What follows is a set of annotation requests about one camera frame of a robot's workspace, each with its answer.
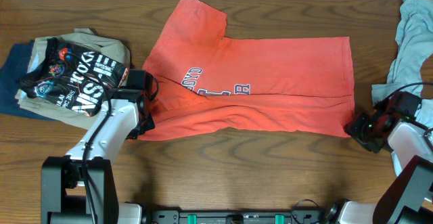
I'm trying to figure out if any black printed folded shirt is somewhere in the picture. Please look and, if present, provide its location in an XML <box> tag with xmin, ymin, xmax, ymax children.
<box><xmin>18</xmin><ymin>38</ymin><xmax>129</xmax><ymax>116</ymax></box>

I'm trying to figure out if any navy folded garment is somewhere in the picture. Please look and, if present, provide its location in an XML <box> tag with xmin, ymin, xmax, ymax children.
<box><xmin>1</xmin><ymin>40</ymin><xmax>52</xmax><ymax>121</ymax></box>

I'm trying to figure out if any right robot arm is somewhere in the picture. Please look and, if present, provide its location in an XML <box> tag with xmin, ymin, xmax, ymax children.
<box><xmin>335</xmin><ymin>120</ymin><xmax>432</xmax><ymax>224</ymax></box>

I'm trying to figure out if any beige folded garment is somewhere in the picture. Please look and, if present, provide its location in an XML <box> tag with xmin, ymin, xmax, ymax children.
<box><xmin>15</xmin><ymin>28</ymin><xmax>131</xmax><ymax>129</ymax></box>

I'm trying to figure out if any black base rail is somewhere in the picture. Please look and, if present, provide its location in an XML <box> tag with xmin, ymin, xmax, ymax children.
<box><xmin>140</xmin><ymin>199</ymin><xmax>340</xmax><ymax>224</ymax></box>

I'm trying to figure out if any grey t-shirt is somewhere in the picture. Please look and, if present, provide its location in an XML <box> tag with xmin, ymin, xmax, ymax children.
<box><xmin>371</xmin><ymin>0</ymin><xmax>433</xmax><ymax>176</ymax></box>

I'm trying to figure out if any red printed t-shirt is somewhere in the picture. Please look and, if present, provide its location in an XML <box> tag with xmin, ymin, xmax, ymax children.
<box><xmin>143</xmin><ymin>0</ymin><xmax>355</xmax><ymax>141</ymax></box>

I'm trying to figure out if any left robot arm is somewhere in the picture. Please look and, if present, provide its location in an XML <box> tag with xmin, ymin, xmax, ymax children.
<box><xmin>41</xmin><ymin>88</ymin><xmax>154</xmax><ymax>224</ymax></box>

